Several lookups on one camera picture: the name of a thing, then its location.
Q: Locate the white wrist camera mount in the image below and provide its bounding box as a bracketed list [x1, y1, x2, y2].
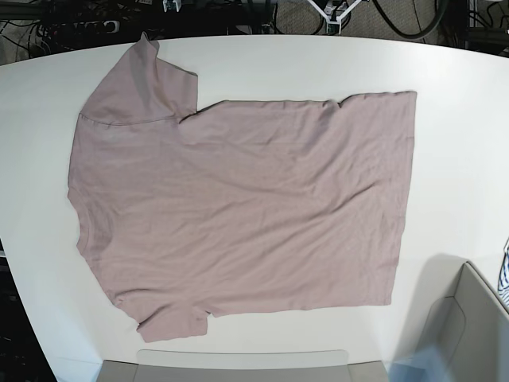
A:
[307, 0, 362, 36]

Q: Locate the blue striped cloth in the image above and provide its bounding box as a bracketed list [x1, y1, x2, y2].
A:
[497, 240, 509, 307]

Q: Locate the blue translucent sheet corner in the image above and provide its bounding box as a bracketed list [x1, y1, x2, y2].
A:
[388, 345, 451, 382]

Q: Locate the grey cardboard box right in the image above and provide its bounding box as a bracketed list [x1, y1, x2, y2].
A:
[416, 262, 508, 381]

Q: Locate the mauve pink T-shirt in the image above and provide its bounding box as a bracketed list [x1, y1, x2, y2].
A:
[68, 37, 417, 342]

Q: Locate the grey bin bottom edge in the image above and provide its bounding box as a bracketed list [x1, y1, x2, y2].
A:
[97, 349, 389, 381]

